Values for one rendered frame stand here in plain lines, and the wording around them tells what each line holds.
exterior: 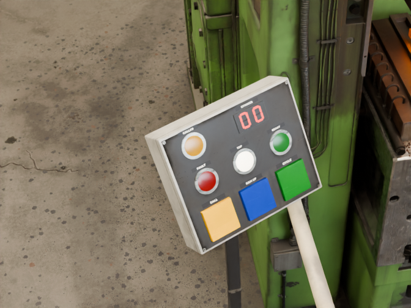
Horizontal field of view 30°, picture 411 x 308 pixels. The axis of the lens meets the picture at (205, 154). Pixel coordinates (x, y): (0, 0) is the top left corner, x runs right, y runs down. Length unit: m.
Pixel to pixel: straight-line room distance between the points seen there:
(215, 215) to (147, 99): 1.91
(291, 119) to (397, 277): 0.80
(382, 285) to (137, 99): 1.61
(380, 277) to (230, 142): 0.85
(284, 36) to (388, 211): 0.57
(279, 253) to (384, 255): 0.33
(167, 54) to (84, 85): 0.44
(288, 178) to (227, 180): 0.15
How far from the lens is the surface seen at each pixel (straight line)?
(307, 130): 2.06
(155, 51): 3.81
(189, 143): 1.62
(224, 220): 1.69
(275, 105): 1.72
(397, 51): 2.17
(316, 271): 2.06
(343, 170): 2.25
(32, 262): 3.00
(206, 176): 1.65
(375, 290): 2.42
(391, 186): 2.03
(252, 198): 1.71
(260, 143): 1.71
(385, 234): 2.18
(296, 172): 1.76
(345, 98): 2.05
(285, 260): 2.41
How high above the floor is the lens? 2.30
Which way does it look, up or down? 45 degrees down
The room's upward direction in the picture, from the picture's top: 5 degrees counter-clockwise
